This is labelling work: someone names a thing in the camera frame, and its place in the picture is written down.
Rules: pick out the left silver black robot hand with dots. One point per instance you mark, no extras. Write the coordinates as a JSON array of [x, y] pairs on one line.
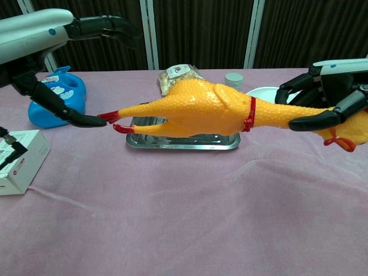
[[28, 31]]

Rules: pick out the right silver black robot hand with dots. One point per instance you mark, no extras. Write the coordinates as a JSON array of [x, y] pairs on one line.
[[345, 80]]

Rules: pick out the yellow rubber chicken toy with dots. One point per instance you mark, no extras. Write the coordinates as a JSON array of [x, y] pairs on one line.
[[201, 109]]

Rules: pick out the stainless steel rectangular tray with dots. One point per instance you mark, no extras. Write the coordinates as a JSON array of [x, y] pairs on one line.
[[184, 143]]

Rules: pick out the dark ribbed partition panel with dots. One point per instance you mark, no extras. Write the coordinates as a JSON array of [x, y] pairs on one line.
[[310, 28], [201, 28], [95, 60]]

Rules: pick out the blue cartoon shampoo bottle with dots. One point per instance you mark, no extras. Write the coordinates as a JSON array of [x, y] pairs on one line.
[[75, 96]]

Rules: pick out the white paper plate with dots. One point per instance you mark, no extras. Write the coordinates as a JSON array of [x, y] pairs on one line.
[[258, 92]]

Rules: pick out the small white lidded jar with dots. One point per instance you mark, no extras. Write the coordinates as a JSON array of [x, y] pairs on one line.
[[233, 79]]

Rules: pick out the white cardboard box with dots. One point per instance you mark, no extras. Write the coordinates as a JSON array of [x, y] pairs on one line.
[[27, 172]]

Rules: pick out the clear bag of snacks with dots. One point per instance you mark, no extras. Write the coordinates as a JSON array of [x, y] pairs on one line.
[[169, 77]]

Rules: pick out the pink tablecloth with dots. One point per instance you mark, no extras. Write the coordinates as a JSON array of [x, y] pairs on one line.
[[172, 215]]

